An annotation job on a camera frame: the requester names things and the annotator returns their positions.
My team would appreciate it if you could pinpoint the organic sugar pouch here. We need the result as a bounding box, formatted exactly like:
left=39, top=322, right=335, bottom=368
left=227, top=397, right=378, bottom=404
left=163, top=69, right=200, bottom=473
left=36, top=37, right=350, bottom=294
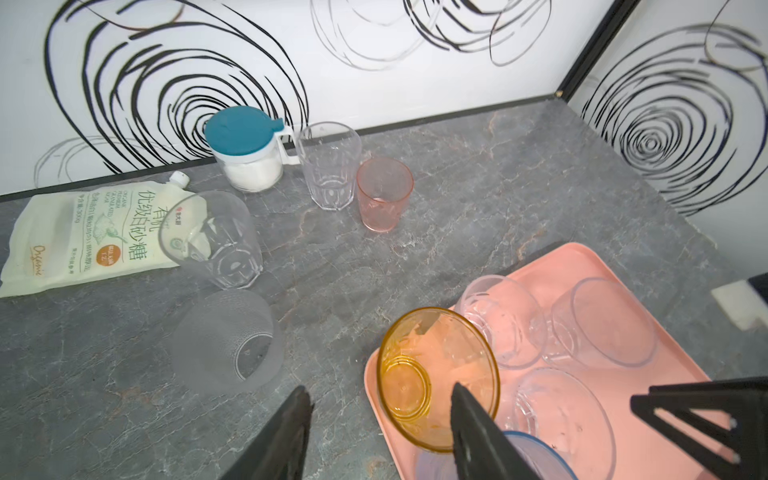
left=1, top=172, right=191, bottom=298

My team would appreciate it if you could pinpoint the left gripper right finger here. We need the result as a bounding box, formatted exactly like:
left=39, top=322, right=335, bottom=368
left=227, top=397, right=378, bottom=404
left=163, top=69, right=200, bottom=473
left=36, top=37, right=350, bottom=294
left=450, top=383, right=539, bottom=480

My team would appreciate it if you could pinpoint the pink small glass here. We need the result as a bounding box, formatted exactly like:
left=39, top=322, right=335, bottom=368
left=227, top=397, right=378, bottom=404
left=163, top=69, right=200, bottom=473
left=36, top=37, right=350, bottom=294
left=356, top=158, right=414, bottom=233

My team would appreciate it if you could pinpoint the amber glass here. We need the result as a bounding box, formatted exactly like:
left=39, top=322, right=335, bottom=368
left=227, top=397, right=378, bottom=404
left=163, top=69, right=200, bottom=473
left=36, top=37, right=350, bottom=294
left=376, top=307, right=501, bottom=453

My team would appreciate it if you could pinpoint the white cup teal lid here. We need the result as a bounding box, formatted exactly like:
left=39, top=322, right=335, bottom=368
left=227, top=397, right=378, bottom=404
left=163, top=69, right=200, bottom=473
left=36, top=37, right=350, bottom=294
left=204, top=106, right=300, bottom=193

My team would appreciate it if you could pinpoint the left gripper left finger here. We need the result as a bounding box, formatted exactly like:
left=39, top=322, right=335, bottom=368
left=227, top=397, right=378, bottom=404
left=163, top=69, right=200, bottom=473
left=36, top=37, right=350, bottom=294
left=221, top=386, right=314, bottom=480

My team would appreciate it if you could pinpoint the clear tall glass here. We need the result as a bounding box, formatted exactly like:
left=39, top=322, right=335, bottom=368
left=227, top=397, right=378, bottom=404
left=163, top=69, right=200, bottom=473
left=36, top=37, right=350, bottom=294
left=496, top=367, right=617, bottom=479

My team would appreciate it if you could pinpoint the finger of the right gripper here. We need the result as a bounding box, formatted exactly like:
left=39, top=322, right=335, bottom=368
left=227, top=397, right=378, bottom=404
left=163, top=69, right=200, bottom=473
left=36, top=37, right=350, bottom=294
left=630, top=377, right=767, bottom=479

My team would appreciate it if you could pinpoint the blue glass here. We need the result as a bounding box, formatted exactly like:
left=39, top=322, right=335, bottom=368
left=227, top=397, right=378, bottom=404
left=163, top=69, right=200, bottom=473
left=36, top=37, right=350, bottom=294
left=414, top=431, right=576, bottom=480

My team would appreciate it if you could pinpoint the frosted textured glass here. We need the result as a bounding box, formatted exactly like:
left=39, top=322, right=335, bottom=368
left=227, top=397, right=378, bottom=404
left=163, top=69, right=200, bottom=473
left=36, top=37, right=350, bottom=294
left=171, top=290, right=285, bottom=395

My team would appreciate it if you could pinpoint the clear faceted glass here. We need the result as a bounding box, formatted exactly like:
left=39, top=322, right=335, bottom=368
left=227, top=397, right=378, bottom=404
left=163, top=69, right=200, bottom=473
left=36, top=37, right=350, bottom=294
left=455, top=275, right=547, bottom=370

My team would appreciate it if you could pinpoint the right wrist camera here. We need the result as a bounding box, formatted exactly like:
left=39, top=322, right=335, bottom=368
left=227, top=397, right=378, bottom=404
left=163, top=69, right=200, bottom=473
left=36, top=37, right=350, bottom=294
left=711, top=273, right=768, bottom=330

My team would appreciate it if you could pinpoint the pink tray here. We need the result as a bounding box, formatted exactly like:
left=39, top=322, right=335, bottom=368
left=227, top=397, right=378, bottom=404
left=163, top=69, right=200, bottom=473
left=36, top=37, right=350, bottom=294
left=364, top=243, right=708, bottom=479

